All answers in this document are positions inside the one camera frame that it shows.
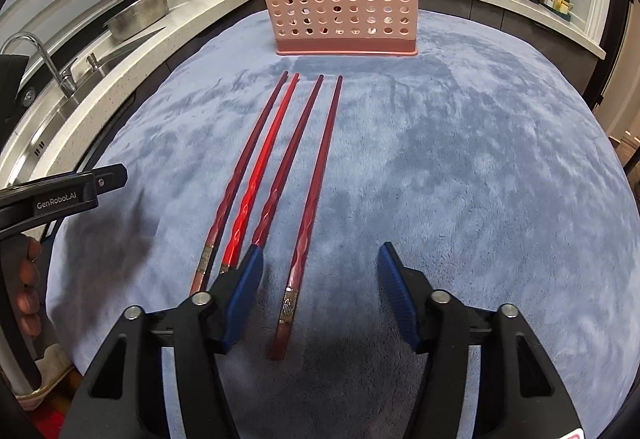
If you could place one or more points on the red chopstick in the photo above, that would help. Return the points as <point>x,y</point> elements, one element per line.
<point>239,226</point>

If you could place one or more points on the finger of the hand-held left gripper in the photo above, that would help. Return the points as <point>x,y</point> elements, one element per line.
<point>112,178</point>

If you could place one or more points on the rack of small condiment bottles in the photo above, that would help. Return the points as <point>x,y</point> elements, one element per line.
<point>556,4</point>

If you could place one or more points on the maroon chopstick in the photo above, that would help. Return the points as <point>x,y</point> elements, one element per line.
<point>287,309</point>
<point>204,266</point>
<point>271,199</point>

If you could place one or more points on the chrome kitchen faucet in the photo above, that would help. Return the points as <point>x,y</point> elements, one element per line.
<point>45,51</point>

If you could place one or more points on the sink soap dispenser pump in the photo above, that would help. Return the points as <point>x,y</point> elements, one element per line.
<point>93,61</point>

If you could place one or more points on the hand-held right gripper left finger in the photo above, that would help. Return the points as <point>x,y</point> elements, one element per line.
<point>245,289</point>

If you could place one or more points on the blue-grey plush blanket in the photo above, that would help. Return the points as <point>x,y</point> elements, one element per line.
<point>450,169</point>

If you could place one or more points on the pink perforated utensil holder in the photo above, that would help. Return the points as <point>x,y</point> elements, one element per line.
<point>345,45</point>

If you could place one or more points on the metal colander bowl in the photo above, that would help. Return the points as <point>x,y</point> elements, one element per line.
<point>137,16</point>

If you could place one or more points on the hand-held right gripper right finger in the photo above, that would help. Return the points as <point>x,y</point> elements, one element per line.
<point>400,294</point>

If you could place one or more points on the stainless steel sink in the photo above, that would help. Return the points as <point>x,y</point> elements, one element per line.
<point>50,119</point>

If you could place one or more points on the person's left hand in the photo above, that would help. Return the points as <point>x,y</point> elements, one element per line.
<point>29,279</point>

